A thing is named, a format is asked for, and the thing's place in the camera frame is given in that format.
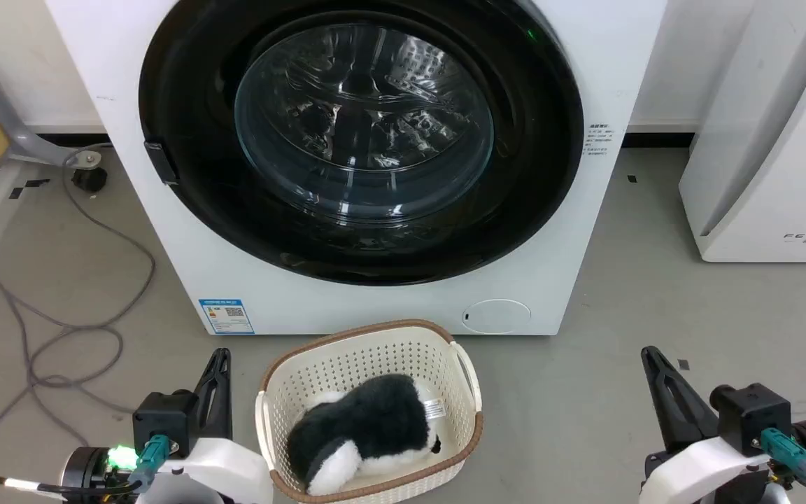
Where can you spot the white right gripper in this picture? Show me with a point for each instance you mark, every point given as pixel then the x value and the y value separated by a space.
pixel 697 479

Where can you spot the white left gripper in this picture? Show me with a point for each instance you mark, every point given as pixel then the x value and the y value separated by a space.
pixel 221 472

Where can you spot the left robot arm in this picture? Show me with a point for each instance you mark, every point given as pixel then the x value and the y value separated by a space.
pixel 85 470

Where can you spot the white front-load washing machine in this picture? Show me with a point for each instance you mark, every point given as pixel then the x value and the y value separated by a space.
pixel 165 266

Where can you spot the round black glass washer door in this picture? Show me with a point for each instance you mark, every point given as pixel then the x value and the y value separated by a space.
pixel 529 175

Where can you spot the blue energy label sticker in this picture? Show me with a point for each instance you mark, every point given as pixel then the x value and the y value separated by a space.
pixel 227 316

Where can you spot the cream basket with brown rim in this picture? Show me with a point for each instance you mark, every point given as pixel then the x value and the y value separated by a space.
pixel 347 357

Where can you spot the black and white plush toy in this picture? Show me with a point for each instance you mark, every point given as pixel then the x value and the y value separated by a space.
pixel 368 420

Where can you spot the round white filter cover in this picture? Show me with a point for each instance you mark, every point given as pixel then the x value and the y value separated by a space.
pixel 495 316

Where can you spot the white air purifier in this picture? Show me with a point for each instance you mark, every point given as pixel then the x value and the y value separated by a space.
pixel 781 175

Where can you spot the black furniture foot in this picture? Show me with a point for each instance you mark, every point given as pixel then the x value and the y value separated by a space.
pixel 88 179

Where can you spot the small text warning sticker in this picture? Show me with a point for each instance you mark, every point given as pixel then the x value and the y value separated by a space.
pixel 600 140

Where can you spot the grey metal furniture leg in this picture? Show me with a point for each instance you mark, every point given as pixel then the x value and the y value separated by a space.
pixel 25 143

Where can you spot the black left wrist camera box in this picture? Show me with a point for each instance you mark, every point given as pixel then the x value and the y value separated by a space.
pixel 164 420

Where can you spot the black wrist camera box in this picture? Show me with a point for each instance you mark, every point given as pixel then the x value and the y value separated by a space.
pixel 164 420
pixel 753 416

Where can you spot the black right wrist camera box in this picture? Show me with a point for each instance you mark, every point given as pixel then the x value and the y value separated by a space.
pixel 753 416

